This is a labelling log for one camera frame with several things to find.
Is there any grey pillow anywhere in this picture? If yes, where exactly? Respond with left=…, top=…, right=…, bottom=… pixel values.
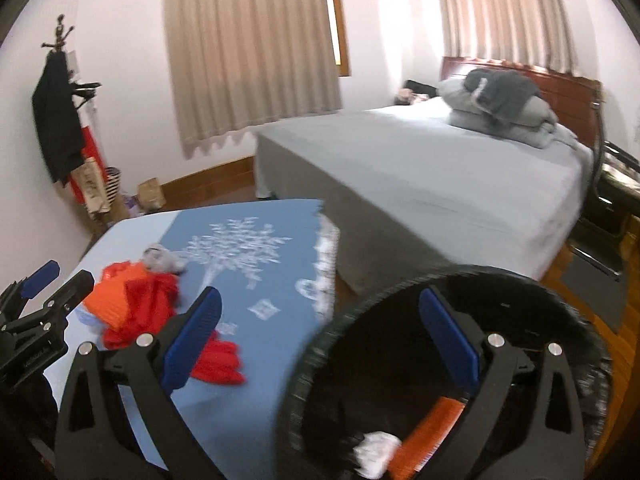
left=437, top=76, right=558, bottom=126
left=446, top=110, right=561, bottom=148

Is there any orange cloth in basket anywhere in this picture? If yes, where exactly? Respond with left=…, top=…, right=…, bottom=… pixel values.
left=390, top=396, right=466, bottom=480

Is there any dark grey garment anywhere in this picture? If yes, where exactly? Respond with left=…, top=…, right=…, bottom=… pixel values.
left=464, top=67, right=541, bottom=123

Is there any blue printed tablecloth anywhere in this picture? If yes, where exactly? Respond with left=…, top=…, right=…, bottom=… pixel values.
left=60, top=199, right=342, bottom=480

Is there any wooden window frame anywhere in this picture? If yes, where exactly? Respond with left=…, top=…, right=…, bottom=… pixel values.
left=327, top=0, right=352, bottom=78

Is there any balled grey sock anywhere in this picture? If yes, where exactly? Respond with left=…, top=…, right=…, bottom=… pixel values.
left=142, top=244, right=188, bottom=276

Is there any wide beige curtain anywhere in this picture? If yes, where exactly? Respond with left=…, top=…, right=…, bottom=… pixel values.
left=161, top=0, right=346, bottom=161

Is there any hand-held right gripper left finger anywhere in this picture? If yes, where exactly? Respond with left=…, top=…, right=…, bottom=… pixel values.
left=54, top=286, right=227, bottom=480

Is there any striped basket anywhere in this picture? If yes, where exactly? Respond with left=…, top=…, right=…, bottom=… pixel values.
left=102, top=166, right=122, bottom=206

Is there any black wall bracket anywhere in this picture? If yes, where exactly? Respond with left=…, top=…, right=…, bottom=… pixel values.
left=70, top=81, right=102, bottom=103

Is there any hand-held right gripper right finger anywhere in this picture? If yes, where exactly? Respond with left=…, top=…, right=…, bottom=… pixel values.
left=419, top=287, right=586, bottom=480

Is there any black chair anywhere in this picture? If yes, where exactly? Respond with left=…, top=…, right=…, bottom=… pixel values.
left=570, top=85, right=640, bottom=281

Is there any beige tote bag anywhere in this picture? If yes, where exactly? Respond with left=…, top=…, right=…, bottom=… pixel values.
left=70, top=156, right=112, bottom=213

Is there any dark grey floor mat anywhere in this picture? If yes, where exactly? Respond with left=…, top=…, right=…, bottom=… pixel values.
left=560, top=255, right=628, bottom=333

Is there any black coat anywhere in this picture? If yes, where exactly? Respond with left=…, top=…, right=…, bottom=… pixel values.
left=31, top=52, right=86, bottom=186

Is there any black cushion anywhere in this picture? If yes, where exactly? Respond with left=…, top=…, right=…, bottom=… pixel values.
left=404, top=79, right=441, bottom=98

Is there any stack of grey pillows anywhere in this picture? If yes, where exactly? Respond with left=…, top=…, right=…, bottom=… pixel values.
left=440, top=56, right=603, bottom=161

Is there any black round bin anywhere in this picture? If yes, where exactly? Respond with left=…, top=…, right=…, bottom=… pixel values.
left=277, top=264, right=613, bottom=480

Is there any brown paper bag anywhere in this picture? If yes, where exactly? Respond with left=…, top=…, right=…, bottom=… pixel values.
left=137, top=178, right=166, bottom=211

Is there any bed with grey sheet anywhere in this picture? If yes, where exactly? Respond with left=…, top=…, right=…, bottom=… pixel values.
left=254, top=95, right=596, bottom=296

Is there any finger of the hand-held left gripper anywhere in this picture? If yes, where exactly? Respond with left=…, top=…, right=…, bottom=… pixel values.
left=15, top=269, right=96, bottom=341
left=0, top=261, right=62, bottom=323

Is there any red knit cloth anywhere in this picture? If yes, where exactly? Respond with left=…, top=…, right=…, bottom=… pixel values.
left=102, top=275, right=248, bottom=387

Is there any wooden coat rack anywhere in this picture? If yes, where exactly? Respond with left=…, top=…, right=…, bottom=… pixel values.
left=41, top=14, right=108, bottom=221

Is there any narrow beige curtain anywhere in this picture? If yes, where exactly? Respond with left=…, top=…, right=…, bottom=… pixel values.
left=430, top=0, right=583, bottom=77

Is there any orange cloth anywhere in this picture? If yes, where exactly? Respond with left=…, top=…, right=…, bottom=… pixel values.
left=390, top=396, right=466, bottom=480
left=81, top=264, right=151, bottom=328

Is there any red bag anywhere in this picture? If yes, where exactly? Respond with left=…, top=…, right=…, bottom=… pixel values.
left=70, top=122, right=103, bottom=206

